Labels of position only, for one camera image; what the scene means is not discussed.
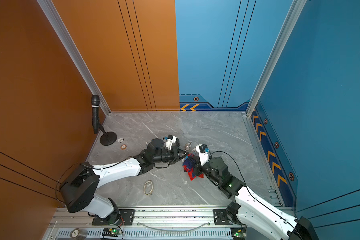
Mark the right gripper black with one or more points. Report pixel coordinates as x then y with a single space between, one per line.
197 167

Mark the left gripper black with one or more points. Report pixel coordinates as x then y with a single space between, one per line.
175 151

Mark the red and blue cloth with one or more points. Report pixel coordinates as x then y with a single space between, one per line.
188 165

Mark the rose gold watch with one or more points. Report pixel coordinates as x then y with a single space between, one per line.
188 146

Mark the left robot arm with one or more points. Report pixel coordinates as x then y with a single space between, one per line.
79 188

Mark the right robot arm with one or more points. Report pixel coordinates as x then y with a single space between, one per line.
249 209

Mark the beige band watch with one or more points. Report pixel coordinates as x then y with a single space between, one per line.
148 188

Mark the black microphone on stand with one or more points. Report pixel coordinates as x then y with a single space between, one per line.
107 138

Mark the green circuit board right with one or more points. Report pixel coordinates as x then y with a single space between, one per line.
238 233

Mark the green circuit board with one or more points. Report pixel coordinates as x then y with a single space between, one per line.
112 234
238 233

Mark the green circuit board left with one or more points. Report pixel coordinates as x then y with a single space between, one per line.
112 234

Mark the silver tape roll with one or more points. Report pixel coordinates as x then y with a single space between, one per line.
79 234

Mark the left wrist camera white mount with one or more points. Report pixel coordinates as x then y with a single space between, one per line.
171 143

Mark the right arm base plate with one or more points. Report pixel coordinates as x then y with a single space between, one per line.
224 217

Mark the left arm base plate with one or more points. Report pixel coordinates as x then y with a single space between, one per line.
125 217

